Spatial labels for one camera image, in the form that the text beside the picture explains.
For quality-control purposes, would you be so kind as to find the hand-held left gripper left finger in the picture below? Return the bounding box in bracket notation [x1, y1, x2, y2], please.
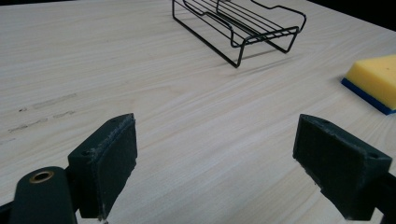
[67, 112, 138, 221]

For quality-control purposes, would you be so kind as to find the black wire rack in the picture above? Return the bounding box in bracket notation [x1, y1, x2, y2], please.
[171, 0, 307, 69]

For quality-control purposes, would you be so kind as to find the yellow sponge with blue base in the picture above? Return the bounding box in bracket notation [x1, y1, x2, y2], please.
[340, 54, 396, 116]

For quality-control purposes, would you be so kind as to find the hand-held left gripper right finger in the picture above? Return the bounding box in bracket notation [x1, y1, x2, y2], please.
[292, 113, 393, 221]

